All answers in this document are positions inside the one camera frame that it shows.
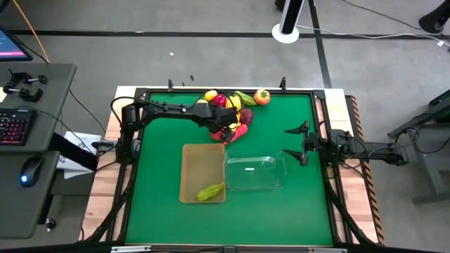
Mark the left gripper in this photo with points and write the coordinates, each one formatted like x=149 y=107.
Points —
x=221 y=117

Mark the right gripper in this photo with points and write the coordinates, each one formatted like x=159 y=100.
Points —
x=318 y=143

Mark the yellow corn cob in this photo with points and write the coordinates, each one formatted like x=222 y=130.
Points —
x=235 y=124

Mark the red bumpy tomato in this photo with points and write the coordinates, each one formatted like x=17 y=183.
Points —
x=216 y=135

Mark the dark red apple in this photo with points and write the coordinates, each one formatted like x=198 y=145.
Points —
x=247 y=116

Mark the yellow bell pepper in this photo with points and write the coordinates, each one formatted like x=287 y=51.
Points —
x=235 y=102

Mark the bumpy green cucumber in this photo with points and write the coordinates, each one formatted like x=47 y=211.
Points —
x=247 y=98
x=210 y=192

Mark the yellow lemon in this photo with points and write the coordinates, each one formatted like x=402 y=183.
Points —
x=202 y=102
x=211 y=95

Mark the orange yellow peach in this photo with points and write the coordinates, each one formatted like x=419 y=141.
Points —
x=262 y=97

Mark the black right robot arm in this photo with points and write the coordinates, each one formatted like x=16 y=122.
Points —
x=379 y=151

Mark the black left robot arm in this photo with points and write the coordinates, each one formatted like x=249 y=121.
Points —
x=165 y=107

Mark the tan plastic basket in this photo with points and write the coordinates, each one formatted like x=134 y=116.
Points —
x=200 y=165

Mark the clear plastic basket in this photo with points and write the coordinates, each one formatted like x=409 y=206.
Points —
x=253 y=182

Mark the black table edge clamp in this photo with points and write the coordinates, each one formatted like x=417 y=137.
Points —
x=170 y=85
x=282 y=84

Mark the green table mat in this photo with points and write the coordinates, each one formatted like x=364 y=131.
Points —
x=263 y=218

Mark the grey black connector box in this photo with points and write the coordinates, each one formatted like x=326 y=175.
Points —
x=104 y=144

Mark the black white pole with base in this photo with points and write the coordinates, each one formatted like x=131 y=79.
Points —
x=292 y=17

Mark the grey metal desk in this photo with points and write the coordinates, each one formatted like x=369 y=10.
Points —
x=432 y=168

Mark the white paper sheet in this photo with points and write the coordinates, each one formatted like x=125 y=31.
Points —
x=82 y=140

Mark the dark grey desk top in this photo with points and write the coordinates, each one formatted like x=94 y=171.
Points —
x=21 y=211
x=52 y=105

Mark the black chair base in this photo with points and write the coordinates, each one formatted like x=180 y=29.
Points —
x=436 y=19

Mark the black round knob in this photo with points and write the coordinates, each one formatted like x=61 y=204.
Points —
x=50 y=223

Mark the black computer mouse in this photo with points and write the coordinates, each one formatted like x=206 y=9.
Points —
x=31 y=171

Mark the black screw clamp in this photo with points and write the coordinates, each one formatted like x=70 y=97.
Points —
x=28 y=94
x=21 y=77

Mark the backlit black keyboard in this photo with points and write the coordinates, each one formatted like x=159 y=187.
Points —
x=15 y=126

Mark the computer monitor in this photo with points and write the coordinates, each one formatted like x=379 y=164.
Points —
x=10 y=45

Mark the black triangular corner bracket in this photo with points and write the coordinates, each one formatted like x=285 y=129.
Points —
x=140 y=92
x=320 y=94

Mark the black aluminium table frame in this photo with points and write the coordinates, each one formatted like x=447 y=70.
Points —
x=299 y=91

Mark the silver metal bracket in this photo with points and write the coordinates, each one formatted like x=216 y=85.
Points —
x=130 y=248
x=327 y=250

